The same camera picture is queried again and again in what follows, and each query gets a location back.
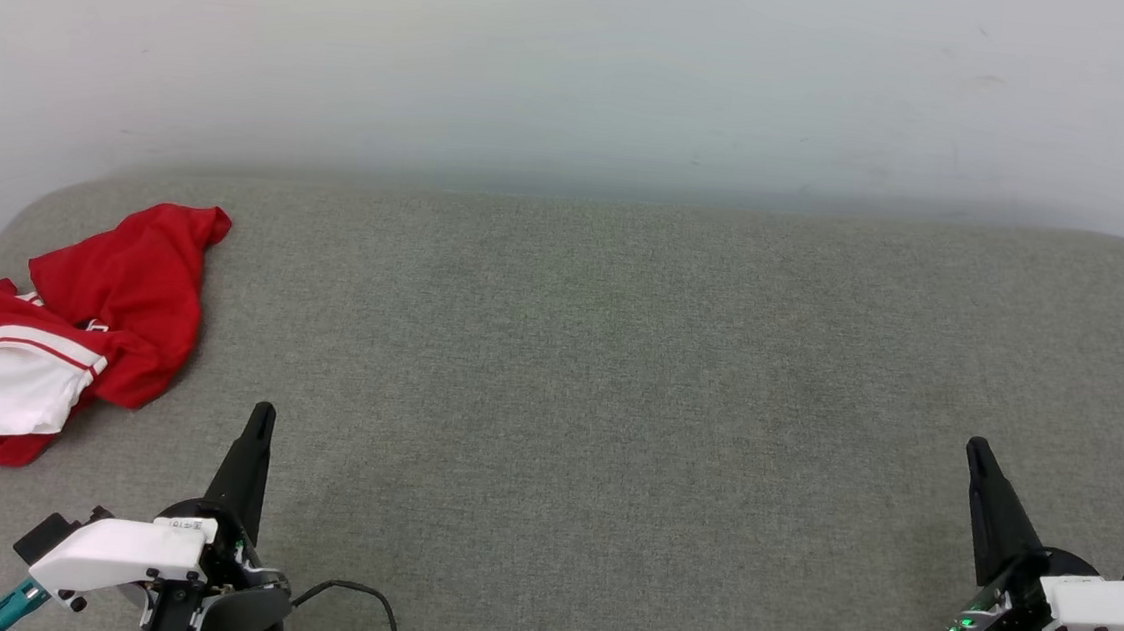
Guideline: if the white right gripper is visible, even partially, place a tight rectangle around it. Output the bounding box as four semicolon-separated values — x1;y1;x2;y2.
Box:
933;435;1124;631

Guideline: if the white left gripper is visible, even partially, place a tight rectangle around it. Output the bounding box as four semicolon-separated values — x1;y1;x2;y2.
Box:
24;385;277;631

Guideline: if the red and white t-shirt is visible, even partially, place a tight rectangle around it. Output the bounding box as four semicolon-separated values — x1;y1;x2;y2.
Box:
0;189;233;482

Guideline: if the grey fabric sofa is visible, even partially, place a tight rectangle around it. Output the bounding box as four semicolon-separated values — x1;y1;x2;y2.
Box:
0;146;1124;631

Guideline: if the left cable with teal plug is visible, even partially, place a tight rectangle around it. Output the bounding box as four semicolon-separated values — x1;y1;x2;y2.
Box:
0;577;52;631

